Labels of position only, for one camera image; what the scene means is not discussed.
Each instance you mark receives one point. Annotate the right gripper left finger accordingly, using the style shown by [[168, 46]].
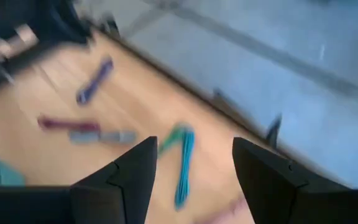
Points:
[[73, 205]]

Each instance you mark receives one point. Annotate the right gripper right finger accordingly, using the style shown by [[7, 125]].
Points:
[[291, 202]]

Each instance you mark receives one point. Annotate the black corner clamp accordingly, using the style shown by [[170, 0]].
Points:
[[110, 28]]

